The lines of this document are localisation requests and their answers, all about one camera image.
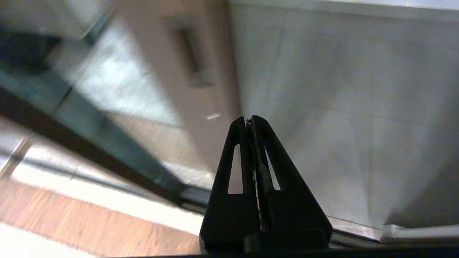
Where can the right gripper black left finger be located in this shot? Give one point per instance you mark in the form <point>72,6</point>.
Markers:
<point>218,215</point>

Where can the brown framed sliding glass door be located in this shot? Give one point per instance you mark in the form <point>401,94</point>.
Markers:
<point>200,107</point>

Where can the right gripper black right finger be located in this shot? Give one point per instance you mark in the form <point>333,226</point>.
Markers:
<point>290,211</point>

